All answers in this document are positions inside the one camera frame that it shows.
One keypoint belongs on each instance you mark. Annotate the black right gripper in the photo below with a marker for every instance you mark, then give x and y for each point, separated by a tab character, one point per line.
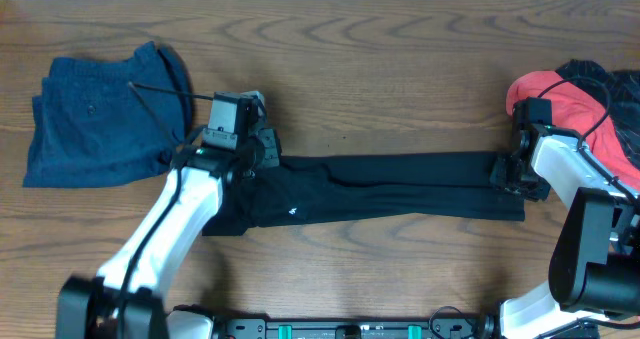
498	178

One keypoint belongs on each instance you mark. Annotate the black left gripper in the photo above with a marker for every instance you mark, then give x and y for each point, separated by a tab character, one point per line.
271	142

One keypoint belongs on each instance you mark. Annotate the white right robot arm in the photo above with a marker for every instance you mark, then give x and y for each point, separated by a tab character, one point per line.
593	275

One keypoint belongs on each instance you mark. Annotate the black patterned garment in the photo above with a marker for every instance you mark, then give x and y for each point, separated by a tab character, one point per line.
623	86

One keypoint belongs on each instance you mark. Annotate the red garment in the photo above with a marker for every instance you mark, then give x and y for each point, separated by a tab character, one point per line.
573	108

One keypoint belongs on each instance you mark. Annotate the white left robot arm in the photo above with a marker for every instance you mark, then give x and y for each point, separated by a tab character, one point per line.
126	297

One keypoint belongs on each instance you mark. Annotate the folded navy blue garment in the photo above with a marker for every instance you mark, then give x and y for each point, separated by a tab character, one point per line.
102	124

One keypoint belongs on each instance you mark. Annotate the black polo shirt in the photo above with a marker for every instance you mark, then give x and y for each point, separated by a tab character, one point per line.
313	190

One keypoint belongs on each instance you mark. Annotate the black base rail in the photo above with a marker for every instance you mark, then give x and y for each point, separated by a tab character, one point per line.
360	329

